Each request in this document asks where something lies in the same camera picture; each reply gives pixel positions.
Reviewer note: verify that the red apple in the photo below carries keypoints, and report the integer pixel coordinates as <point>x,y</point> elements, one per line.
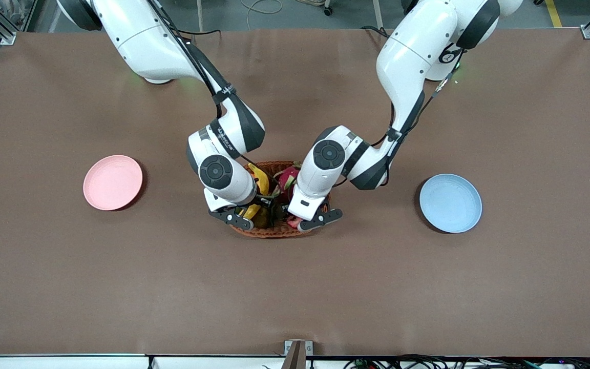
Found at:
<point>292,222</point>

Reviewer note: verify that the yellow banana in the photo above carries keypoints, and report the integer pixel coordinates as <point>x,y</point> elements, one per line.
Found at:
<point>261,177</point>

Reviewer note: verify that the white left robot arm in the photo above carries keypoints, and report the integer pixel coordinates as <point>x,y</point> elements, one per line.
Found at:
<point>413,56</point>

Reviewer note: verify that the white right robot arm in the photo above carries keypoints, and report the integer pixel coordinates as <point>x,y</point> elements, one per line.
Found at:
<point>141,41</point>

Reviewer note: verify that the brown kiwi fruit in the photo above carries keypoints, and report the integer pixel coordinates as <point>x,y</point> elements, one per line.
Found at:
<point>261,220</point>

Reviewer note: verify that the pink dragon fruit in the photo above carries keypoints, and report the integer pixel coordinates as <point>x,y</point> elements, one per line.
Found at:
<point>287,179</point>

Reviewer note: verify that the brown wicker basket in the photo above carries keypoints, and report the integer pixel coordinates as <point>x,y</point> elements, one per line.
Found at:
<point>274,233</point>

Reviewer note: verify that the pink round plate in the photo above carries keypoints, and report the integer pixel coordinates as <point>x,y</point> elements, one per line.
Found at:
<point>112,182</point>

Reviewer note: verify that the blue round plate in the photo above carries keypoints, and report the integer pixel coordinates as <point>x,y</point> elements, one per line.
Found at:
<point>450,203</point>

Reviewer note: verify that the grey metal leg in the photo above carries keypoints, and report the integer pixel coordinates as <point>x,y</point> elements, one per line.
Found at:
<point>377,14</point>
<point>200,15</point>

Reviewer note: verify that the black caster wheel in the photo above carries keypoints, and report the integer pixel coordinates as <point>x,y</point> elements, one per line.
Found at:
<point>329,9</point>

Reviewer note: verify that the white table rail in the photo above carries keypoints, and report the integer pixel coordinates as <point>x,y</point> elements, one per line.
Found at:
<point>69,362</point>

